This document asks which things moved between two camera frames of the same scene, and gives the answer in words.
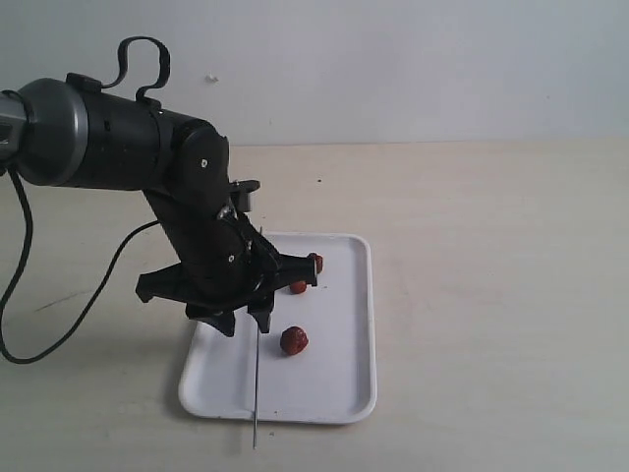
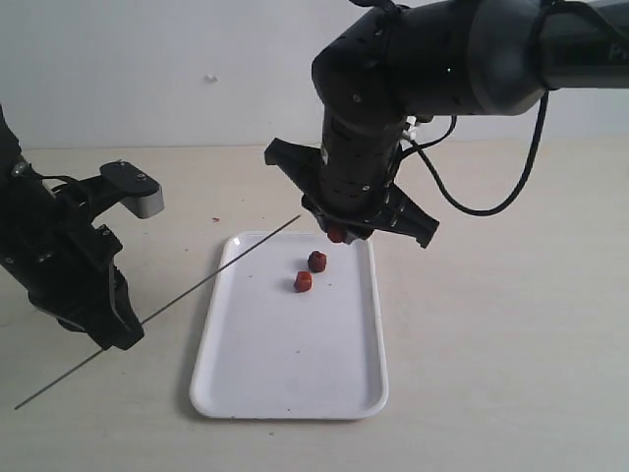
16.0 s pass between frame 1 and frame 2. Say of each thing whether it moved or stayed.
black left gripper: moved
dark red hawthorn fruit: stayed
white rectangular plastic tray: stayed
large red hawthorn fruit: moved
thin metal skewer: moved
